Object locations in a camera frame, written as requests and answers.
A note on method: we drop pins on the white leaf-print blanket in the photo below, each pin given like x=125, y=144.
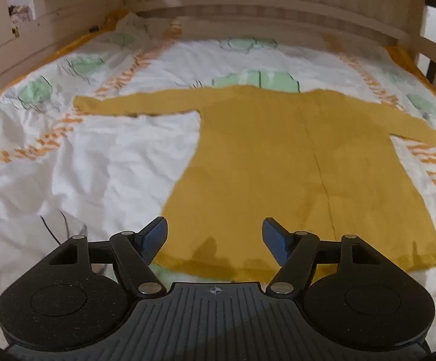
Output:
x=109, y=165

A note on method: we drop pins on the light wooden bed frame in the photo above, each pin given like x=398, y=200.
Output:
x=278, y=0

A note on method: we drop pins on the mustard yellow knit sweater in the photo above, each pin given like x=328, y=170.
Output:
x=278, y=158

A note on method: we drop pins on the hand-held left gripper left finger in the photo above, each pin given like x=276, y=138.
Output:
x=154, y=238

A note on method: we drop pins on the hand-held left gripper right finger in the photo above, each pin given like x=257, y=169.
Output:
x=274, y=238

